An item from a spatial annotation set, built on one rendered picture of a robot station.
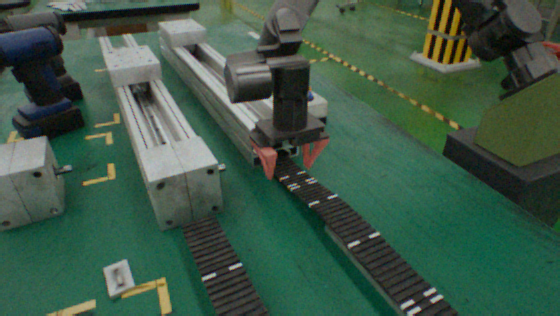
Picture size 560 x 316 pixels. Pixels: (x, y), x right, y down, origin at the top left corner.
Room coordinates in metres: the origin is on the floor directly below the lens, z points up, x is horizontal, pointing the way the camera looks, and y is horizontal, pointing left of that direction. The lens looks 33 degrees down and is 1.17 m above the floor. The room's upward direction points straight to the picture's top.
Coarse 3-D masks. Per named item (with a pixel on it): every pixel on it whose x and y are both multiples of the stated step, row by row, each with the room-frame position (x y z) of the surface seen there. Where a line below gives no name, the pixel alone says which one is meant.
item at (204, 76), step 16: (176, 48) 1.05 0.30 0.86; (208, 48) 1.05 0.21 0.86; (176, 64) 1.07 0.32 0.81; (192, 64) 0.90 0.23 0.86; (208, 64) 1.01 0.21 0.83; (224, 64) 0.90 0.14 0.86; (192, 80) 0.90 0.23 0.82; (208, 80) 0.79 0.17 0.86; (224, 80) 0.89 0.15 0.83; (208, 96) 0.78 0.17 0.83; (224, 96) 0.70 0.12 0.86; (272, 96) 0.70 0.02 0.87; (224, 112) 0.68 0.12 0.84; (240, 112) 0.62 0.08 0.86; (256, 112) 0.68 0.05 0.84; (272, 112) 0.64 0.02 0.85; (224, 128) 0.69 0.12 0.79; (240, 128) 0.60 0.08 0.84; (240, 144) 0.61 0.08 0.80; (288, 144) 0.59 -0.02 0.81; (256, 160) 0.58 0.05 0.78
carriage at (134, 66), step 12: (132, 48) 0.91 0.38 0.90; (144, 48) 0.91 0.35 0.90; (108, 60) 0.82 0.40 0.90; (120, 60) 0.82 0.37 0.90; (132, 60) 0.82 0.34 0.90; (144, 60) 0.82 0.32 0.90; (156, 60) 0.82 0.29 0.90; (108, 72) 0.77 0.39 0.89; (120, 72) 0.76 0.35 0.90; (132, 72) 0.77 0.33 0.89; (144, 72) 0.78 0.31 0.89; (156, 72) 0.80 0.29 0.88; (120, 84) 0.76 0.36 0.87; (132, 84) 0.78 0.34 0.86; (144, 84) 0.80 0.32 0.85
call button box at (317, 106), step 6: (312, 96) 0.75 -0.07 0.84; (318, 96) 0.75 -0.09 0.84; (312, 102) 0.72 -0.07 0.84; (318, 102) 0.72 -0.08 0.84; (324, 102) 0.73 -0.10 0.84; (312, 108) 0.71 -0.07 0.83; (318, 108) 0.72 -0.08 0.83; (324, 108) 0.73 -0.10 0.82; (312, 114) 0.71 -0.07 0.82; (318, 114) 0.72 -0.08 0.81; (324, 114) 0.73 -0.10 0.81; (324, 120) 0.73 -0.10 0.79
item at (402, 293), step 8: (408, 280) 0.28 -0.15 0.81; (416, 280) 0.27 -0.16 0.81; (392, 288) 0.27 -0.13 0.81; (400, 288) 0.26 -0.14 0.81; (408, 288) 0.27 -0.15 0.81; (416, 288) 0.26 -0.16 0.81; (424, 288) 0.26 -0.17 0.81; (392, 296) 0.25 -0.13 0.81; (400, 296) 0.25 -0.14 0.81; (408, 296) 0.25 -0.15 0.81
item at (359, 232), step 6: (354, 228) 0.36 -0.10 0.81; (360, 228) 0.36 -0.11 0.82; (366, 228) 0.36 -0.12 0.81; (372, 228) 0.36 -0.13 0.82; (342, 234) 0.35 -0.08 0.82; (348, 234) 0.35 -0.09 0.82; (354, 234) 0.35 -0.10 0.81; (360, 234) 0.35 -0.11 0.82; (366, 234) 0.35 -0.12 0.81; (342, 240) 0.34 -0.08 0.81; (348, 240) 0.34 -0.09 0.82; (354, 240) 0.34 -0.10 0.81
